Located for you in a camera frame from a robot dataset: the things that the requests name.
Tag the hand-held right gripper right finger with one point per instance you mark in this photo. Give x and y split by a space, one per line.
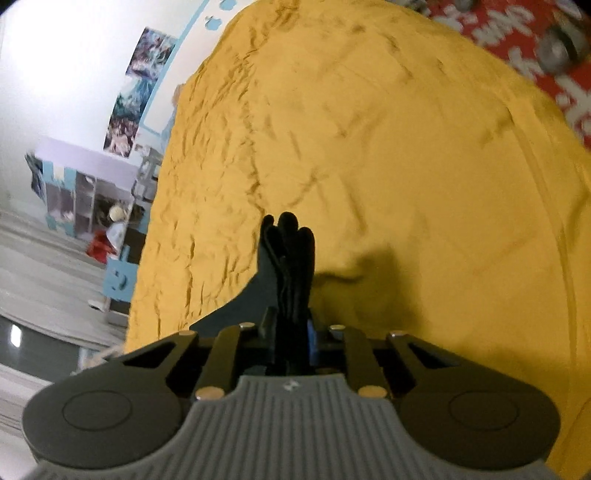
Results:
312 339

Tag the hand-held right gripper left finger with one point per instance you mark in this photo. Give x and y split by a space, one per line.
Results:
226 353

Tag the black pants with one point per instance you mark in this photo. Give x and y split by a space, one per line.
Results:
295 263

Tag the blue smiley chair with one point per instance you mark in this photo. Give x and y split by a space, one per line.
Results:
119 279

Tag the white plastic bag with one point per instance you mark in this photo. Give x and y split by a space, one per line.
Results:
115 235

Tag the red bag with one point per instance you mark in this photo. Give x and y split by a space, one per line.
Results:
100 247

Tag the cream round globe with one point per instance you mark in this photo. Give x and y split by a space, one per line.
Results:
117 213

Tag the yellow quilted blanket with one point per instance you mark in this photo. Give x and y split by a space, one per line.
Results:
378 157

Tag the grey curtain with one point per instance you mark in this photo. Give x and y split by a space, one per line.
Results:
46 277

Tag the grey bedside cart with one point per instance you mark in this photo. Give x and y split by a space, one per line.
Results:
147 173

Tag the white and blue shelf unit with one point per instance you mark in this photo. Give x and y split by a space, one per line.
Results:
83 184

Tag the blue pillow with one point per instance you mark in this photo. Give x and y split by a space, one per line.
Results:
171 113

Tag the white and blue headboard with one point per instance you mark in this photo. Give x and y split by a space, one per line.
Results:
184 55

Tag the grey round wheel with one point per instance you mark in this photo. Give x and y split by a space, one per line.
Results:
561 46

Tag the anime wall poster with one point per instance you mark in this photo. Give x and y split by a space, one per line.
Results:
152 50
136 94
121 134

